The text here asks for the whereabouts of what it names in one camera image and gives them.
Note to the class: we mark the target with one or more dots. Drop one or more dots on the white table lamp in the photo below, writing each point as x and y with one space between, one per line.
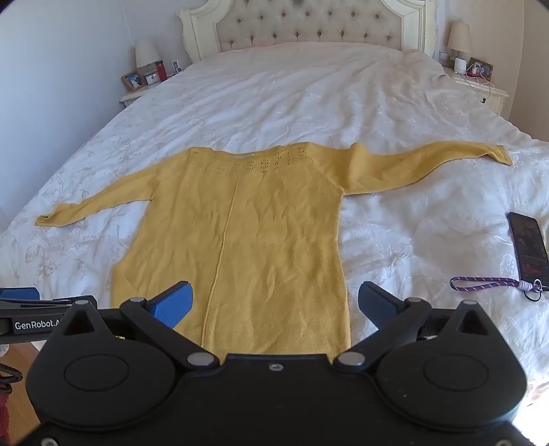
146 55
459 38

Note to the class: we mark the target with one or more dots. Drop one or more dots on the left cream nightstand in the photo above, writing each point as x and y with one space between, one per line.
129 98

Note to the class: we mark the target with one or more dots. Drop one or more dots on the left white table lamp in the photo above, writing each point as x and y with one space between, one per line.
146 55

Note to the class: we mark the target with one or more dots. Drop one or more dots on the right cream nightstand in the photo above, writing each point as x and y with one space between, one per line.
488 95

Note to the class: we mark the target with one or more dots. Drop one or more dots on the wooden photo frame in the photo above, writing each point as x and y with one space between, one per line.
133 81
479 69

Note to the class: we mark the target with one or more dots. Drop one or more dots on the red bottle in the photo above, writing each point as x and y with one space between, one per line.
161 70

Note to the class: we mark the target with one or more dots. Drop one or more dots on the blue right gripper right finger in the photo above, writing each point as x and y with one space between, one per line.
389 313

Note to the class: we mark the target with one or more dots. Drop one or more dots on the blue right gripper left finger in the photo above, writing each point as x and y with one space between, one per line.
164 311

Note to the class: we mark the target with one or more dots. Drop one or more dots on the white round speaker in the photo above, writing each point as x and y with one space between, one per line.
460 65

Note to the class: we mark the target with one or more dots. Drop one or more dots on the right wooden photo frame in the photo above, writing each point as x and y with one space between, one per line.
479 69

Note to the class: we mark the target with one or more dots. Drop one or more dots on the black smartphone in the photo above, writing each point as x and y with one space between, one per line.
531 254

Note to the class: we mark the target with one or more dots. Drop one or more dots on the yellow knit sweater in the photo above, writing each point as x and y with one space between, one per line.
256 236

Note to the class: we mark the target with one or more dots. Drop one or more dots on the cream nightstand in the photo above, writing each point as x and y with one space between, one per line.
488 95
129 98

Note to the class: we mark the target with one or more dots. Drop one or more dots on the left wooden photo frame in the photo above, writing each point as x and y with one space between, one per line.
133 81

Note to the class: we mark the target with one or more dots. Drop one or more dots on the cream tufted headboard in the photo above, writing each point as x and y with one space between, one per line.
226 25

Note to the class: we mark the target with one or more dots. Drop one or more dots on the right white table lamp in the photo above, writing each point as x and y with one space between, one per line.
459 38

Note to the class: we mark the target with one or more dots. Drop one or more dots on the white floral bedspread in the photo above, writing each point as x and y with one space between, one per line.
409 241

